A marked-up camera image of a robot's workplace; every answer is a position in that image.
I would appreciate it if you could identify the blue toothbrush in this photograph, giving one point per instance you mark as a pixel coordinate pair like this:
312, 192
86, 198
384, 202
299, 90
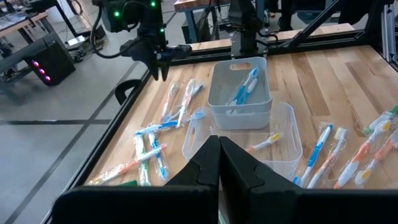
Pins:
315, 152
161, 171
199, 115
252, 83
164, 125
254, 72

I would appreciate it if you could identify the black gantry strut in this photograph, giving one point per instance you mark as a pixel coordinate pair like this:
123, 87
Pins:
311, 22

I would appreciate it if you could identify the black gantry post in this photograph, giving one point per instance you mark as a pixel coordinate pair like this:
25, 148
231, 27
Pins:
376, 21

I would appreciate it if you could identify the green toothbrush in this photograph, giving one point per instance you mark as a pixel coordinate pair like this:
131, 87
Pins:
382, 149
143, 174
373, 126

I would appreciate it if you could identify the clear plastic bin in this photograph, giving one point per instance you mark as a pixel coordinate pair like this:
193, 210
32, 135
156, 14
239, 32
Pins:
289, 149

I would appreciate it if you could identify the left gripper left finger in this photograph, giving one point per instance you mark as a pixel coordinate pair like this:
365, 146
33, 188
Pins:
140, 205

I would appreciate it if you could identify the green cloth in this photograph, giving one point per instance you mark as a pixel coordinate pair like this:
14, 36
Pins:
129, 183

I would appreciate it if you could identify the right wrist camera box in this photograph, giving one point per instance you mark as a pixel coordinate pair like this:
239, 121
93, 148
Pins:
132, 49

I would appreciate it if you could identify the silver aluminium extrusion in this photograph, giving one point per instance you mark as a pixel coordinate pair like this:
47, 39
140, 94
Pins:
390, 31

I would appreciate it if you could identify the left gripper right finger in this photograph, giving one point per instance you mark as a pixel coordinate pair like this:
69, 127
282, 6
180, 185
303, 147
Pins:
280, 208

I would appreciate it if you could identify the black computer tower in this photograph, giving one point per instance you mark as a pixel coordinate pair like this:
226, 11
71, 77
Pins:
59, 65

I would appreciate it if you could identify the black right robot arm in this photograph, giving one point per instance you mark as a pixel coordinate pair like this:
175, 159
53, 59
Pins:
133, 15

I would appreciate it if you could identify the wooden workbench blue legs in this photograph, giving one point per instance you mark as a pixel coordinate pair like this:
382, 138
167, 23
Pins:
199, 4

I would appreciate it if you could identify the light grey plastic bin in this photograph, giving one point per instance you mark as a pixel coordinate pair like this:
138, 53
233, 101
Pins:
239, 121

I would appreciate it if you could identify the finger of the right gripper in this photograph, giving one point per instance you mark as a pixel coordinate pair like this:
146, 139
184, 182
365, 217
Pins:
164, 70
155, 68

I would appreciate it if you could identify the grey metal workbench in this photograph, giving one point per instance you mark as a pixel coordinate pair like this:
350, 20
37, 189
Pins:
18, 53

